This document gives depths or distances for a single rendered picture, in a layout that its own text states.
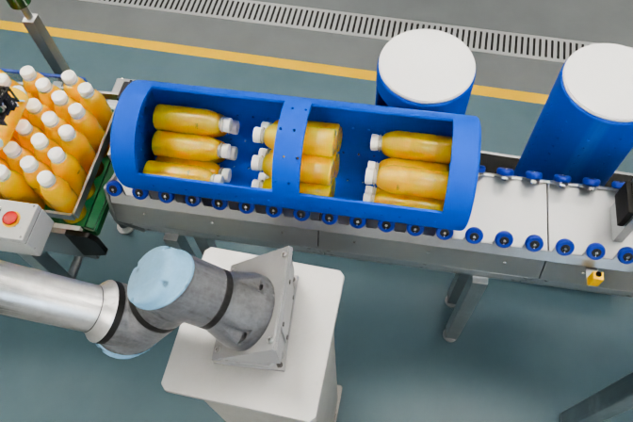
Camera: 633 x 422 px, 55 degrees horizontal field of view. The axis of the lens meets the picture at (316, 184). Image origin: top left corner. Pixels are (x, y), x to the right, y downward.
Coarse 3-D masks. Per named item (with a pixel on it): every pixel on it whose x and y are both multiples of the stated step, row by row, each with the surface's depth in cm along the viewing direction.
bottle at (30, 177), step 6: (42, 162) 162; (36, 168) 158; (42, 168) 160; (48, 168) 162; (24, 174) 159; (30, 174) 159; (36, 174) 159; (30, 180) 160; (36, 180) 160; (30, 186) 162; (36, 186) 161; (36, 192) 165; (42, 198) 167; (48, 204) 170
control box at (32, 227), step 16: (0, 208) 150; (16, 208) 151; (32, 208) 150; (0, 224) 148; (16, 224) 148; (32, 224) 149; (48, 224) 157; (0, 240) 149; (16, 240) 147; (32, 240) 150
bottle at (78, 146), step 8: (80, 136) 165; (64, 144) 164; (72, 144) 163; (80, 144) 165; (88, 144) 168; (72, 152) 165; (80, 152) 166; (88, 152) 168; (80, 160) 169; (88, 160) 170; (88, 168) 172; (96, 176) 177
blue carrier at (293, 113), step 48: (144, 96) 149; (192, 96) 165; (240, 96) 151; (288, 96) 152; (144, 144) 166; (240, 144) 172; (288, 144) 142; (480, 144) 139; (192, 192) 154; (240, 192) 149; (288, 192) 146; (336, 192) 165
